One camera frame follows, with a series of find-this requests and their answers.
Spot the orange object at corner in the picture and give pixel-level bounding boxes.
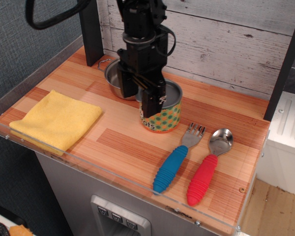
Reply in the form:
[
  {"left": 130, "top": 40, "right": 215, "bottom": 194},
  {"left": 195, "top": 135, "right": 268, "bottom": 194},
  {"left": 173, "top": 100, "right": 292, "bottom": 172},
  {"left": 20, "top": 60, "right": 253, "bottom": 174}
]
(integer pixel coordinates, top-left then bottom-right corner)
[{"left": 9, "top": 225, "right": 34, "bottom": 236}]

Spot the silver dispenser button panel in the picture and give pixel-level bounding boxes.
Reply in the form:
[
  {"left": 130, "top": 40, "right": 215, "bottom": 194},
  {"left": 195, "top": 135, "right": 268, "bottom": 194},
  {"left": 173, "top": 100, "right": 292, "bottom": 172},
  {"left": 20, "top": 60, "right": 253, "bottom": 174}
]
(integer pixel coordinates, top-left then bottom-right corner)
[{"left": 90, "top": 195, "right": 151, "bottom": 236}]

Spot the blue handled fork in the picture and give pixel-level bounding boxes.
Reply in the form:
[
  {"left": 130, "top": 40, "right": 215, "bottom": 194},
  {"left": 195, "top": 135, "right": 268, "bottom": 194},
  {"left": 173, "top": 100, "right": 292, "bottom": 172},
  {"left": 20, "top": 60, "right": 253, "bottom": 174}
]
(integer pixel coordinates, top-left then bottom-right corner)
[{"left": 153, "top": 123, "right": 206, "bottom": 193}]

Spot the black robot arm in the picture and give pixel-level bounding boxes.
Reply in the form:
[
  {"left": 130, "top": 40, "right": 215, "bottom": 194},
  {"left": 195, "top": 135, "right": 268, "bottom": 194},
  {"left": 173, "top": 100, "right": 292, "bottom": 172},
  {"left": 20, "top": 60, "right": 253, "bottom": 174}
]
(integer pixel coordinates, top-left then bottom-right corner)
[{"left": 117, "top": 0, "right": 169, "bottom": 118}]

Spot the green orange dotted tin can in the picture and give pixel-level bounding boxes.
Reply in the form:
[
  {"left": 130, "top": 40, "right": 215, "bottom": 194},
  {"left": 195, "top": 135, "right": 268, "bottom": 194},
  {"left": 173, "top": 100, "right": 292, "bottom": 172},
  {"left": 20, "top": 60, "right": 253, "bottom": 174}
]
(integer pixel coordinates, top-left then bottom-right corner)
[{"left": 136, "top": 79, "right": 182, "bottom": 133}]

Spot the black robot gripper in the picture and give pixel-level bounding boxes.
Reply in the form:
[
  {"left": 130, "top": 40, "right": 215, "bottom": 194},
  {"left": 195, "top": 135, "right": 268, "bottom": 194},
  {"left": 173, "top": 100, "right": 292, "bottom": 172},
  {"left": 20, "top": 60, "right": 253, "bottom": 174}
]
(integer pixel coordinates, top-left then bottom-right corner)
[{"left": 117, "top": 31, "right": 169, "bottom": 118}]

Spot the stainless steel pot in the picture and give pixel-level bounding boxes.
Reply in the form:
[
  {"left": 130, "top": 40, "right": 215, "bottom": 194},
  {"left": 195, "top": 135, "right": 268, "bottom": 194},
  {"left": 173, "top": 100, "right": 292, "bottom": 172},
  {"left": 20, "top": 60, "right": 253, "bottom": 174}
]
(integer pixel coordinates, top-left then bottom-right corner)
[{"left": 97, "top": 59, "right": 136, "bottom": 101}]

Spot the white toy cabinet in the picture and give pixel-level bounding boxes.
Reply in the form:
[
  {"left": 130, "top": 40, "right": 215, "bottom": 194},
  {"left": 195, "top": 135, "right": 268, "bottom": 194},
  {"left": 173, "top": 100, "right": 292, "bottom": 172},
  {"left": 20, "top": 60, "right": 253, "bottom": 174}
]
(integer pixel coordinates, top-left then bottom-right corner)
[{"left": 256, "top": 92, "right": 295, "bottom": 194}]

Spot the dark grey upright post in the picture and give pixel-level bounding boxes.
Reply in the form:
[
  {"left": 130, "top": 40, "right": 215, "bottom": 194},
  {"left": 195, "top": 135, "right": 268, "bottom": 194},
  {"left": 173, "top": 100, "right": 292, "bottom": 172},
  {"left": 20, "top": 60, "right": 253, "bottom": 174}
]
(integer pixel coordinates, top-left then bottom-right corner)
[{"left": 79, "top": 0, "right": 104, "bottom": 66}]

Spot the black sleeved cable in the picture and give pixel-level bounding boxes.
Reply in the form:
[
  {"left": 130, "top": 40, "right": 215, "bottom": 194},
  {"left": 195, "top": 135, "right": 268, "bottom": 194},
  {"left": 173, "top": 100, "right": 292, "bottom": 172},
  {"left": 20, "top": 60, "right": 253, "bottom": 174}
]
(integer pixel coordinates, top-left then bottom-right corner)
[{"left": 26, "top": 0, "right": 93, "bottom": 30}]

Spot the red handled spoon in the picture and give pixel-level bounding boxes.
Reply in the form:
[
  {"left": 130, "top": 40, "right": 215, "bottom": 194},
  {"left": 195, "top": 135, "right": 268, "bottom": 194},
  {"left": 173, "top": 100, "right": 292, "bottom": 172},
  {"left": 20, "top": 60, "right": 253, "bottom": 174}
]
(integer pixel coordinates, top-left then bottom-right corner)
[{"left": 186, "top": 128, "right": 233, "bottom": 206}]

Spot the dark right frame post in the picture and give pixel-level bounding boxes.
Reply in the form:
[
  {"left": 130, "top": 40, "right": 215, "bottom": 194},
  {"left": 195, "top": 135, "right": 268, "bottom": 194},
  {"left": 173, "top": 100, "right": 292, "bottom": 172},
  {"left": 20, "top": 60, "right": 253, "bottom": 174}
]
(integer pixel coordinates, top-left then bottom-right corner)
[{"left": 264, "top": 30, "right": 295, "bottom": 121}]

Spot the clear acrylic guard rail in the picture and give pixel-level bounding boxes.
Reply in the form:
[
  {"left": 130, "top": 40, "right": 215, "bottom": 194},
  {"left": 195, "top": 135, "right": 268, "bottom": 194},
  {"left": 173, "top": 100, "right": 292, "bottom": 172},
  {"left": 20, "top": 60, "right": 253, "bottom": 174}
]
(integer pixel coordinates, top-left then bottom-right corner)
[{"left": 0, "top": 38, "right": 269, "bottom": 236}]

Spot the yellow folded cloth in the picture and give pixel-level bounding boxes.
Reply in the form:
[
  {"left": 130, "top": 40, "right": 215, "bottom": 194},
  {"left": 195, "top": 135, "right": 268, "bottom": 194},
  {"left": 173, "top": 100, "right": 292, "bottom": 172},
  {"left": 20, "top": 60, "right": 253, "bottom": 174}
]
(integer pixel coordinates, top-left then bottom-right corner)
[{"left": 9, "top": 90, "right": 102, "bottom": 156}]

